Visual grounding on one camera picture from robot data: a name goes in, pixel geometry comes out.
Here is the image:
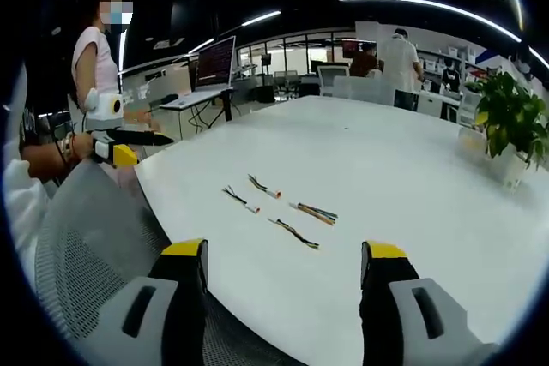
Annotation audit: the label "white office chair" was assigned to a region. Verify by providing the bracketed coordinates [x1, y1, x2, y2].
[318, 63, 352, 98]

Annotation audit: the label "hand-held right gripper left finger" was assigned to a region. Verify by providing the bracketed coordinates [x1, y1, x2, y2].
[81, 237, 210, 366]

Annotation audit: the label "person's left hand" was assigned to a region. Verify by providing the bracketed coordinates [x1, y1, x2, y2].
[63, 132, 95, 159]

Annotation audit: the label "clear plastic box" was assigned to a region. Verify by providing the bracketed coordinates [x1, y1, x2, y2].
[456, 125, 491, 155]

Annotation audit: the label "JST connector cable yellow wires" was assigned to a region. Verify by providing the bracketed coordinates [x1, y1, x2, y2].
[247, 173, 283, 201]

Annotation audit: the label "JST connector cable long wires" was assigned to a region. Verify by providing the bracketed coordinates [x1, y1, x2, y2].
[267, 217, 320, 251]

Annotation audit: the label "person's white clothing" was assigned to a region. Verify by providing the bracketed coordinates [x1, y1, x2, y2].
[3, 158, 53, 258]

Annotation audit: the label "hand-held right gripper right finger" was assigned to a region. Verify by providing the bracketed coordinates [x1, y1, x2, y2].
[359, 240, 501, 366]

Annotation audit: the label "white side desk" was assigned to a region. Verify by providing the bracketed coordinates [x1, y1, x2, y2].
[159, 86, 235, 141]

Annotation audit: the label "computer monitor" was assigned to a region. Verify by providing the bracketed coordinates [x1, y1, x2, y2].
[195, 35, 238, 91]

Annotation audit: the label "grey mesh office chair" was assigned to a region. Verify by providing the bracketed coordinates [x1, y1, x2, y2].
[34, 159, 301, 366]

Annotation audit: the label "short ceiling light strip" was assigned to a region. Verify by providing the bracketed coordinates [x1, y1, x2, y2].
[240, 9, 282, 27]

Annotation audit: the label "green potted plant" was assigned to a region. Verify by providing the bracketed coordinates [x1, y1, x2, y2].
[474, 70, 549, 189]

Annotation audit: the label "JST connector cable black wires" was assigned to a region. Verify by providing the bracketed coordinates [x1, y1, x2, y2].
[222, 186, 262, 214]

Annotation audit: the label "JST connector cable multicoloured wires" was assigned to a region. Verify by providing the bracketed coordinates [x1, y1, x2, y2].
[287, 201, 339, 226]

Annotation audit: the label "long ceiling light strip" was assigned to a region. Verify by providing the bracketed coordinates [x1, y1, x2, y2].
[337, 0, 522, 44]

